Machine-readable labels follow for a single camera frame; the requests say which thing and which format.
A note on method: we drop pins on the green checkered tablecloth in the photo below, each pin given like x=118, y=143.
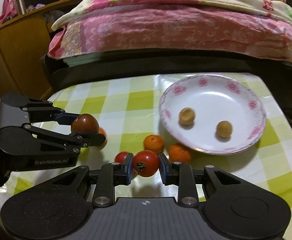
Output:
x=127, y=110

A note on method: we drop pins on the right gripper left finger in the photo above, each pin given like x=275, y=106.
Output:
x=108, y=177

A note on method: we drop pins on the metal thermos bottle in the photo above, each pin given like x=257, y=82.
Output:
x=20, y=7

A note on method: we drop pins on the brown wooden cabinet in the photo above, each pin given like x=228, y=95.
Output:
x=24, y=40

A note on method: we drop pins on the pink floral quilt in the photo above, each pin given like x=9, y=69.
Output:
x=257, y=28

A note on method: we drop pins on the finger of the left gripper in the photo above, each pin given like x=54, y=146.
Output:
x=50, y=113
x=75, y=139

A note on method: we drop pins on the white floral porcelain plate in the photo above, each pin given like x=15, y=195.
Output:
x=214, y=98

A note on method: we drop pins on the red cherry tomato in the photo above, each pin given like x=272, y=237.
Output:
x=120, y=157
x=146, y=163

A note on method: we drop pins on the brown longan fruit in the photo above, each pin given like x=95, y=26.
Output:
x=186, y=116
x=224, y=129

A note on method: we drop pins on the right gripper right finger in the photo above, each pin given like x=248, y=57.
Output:
x=180, y=175

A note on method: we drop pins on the small orange tangerine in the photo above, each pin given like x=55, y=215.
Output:
x=179, y=152
x=153, y=143

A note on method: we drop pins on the large dark red tomato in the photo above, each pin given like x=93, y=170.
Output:
x=85, y=123

